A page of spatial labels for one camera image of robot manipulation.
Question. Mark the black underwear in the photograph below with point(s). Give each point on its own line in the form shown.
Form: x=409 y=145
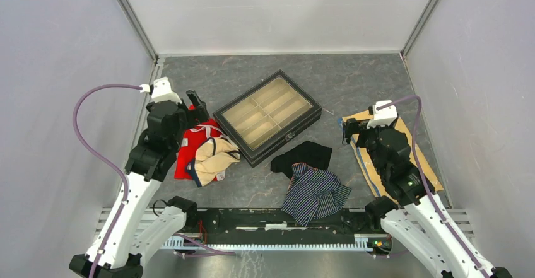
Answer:
x=311 y=153

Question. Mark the beige underwear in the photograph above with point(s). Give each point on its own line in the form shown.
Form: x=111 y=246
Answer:
x=212 y=157

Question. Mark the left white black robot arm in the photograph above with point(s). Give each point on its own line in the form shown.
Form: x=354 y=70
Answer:
x=118 y=251

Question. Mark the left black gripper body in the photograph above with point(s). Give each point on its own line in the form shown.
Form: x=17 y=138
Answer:
x=191 y=118

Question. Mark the white cable tray strip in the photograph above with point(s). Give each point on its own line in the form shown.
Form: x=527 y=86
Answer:
x=355 y=245

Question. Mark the red underwear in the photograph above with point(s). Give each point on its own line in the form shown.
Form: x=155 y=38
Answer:
x=192 y=140

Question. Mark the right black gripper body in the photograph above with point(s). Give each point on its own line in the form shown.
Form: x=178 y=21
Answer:
x=368 y=136

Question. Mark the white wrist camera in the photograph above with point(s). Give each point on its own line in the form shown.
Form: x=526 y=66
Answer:
x=383 y=114
x=161 y=90

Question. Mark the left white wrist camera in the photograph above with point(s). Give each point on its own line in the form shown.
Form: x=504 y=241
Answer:
x=161 y=90

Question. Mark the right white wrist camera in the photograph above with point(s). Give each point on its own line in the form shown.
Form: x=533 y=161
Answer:
x=383 y=114

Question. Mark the blue striped boxer shorts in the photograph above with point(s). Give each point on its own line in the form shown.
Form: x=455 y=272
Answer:
x=313 y=194

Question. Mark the black compartment box glass lid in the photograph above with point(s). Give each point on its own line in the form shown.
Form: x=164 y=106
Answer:
x=267 y=116

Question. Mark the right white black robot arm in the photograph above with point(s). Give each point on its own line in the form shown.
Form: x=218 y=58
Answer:
x=411 y=210

